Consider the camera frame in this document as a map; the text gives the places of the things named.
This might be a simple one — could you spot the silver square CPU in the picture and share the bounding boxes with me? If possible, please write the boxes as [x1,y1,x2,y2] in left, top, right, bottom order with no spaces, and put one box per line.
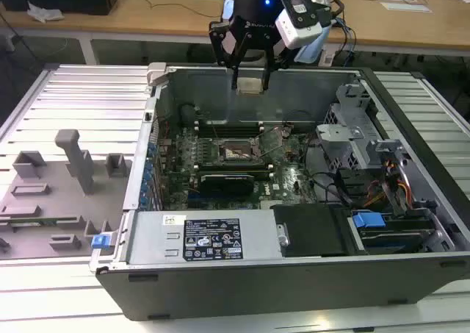
[236,76,265,97]

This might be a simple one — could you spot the grey parts rack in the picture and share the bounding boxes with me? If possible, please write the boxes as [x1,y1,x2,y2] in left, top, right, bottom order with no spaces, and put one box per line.
[0,129,134,259]

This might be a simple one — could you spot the black RAM slot row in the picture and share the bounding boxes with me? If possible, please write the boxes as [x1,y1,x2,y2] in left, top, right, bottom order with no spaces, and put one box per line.
[193,162,275,182]
[196,121,265,137]

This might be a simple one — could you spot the black graphics card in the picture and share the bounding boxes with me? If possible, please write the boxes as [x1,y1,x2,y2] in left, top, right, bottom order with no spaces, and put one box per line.
[200,173,256,198]

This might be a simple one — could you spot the black plastic shroud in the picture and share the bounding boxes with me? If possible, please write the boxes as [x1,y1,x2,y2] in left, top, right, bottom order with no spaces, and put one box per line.
[273,204,348,258]

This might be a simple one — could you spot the black CPU socket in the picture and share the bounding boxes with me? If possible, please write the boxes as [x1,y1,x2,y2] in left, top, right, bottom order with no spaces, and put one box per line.
[217,137,267,165]

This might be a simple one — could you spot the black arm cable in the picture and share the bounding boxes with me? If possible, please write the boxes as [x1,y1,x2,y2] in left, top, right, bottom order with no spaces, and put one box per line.
[315,0,348,21]

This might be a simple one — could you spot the blue disk carrier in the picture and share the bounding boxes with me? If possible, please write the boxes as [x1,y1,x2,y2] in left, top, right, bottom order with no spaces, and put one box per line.
[350,210,438,255]

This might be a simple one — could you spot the white flat panel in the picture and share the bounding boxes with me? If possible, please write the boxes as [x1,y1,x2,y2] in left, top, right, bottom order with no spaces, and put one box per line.
[380,1,433,14]

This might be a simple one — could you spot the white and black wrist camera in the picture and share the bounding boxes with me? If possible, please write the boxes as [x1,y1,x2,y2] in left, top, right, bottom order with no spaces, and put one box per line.
[275,0,333,51]

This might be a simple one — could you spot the silver power supply unit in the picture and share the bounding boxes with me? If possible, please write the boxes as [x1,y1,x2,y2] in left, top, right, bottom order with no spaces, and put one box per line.
[126,210,283,265]

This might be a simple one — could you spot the open black PC case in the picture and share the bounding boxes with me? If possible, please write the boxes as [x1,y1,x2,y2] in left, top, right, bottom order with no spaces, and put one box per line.
[90,61,470,321]

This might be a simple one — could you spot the blue cable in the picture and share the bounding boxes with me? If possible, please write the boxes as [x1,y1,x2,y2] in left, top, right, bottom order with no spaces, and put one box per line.
[334,15,358,66]

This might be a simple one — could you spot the green motherboard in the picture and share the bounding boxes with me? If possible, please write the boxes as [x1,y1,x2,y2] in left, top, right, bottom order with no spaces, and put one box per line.
[157,122,321,211]

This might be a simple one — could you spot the metal socket cover frame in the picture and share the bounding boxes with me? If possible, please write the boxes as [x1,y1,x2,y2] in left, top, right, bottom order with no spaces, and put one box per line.
[255,126,286,157]

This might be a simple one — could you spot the wooden desk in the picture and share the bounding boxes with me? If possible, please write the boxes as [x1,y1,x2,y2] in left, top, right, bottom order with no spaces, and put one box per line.
[0,0,470,59]

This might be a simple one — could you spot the crumpled white paper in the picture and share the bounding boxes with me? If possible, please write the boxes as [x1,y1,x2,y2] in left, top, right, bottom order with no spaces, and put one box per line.
[26,0,65,24]

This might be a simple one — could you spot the silver drive bay bracket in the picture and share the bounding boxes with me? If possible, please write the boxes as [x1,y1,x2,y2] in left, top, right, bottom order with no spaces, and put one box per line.
[368,138,458,254]

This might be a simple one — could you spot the green RAM stick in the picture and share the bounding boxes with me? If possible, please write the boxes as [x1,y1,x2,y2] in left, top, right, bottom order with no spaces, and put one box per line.
[7,218,60,227]

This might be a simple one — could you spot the orange and yellow wires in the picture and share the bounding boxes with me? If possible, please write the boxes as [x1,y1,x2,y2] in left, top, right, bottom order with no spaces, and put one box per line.
[366,159,413,210]

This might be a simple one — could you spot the perforated metal drive cage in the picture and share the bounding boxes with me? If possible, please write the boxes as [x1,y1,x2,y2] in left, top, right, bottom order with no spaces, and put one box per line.
[315,84,408,172]

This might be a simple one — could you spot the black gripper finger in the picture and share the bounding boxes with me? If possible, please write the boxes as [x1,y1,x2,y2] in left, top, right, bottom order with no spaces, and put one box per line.
[208,18,251,90]
[261,37,297,91]

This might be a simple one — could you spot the black looped wire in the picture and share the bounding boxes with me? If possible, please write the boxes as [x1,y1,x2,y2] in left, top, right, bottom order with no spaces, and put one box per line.
[303,136,355,206]

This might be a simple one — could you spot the grey case release handle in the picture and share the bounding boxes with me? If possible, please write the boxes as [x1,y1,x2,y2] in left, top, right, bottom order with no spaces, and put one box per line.
[145,62,168,88]

